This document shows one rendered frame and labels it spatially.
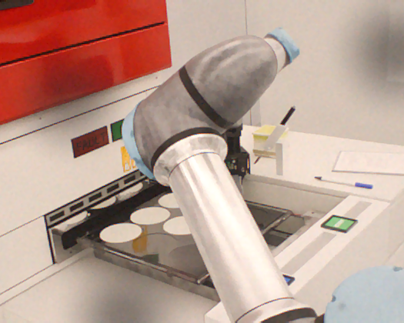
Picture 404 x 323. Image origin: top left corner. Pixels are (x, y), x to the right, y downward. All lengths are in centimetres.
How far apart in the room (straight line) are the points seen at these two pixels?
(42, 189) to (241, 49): 66
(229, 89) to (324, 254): 43
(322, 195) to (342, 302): 79
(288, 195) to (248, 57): 66
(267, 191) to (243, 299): 80
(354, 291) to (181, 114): 35
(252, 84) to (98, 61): 58
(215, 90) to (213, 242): 22
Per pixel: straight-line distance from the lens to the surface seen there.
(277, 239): 147
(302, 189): 147
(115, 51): 142
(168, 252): 131
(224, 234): 78
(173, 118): 86
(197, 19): 418
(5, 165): 131
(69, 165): 142
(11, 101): 124
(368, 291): 67
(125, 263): 143
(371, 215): 132
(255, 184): 153
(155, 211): 151
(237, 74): 86
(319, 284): 113
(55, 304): 135
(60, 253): 144
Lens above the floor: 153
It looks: 22 degrees down
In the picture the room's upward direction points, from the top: 7 degrees counter-clockwise
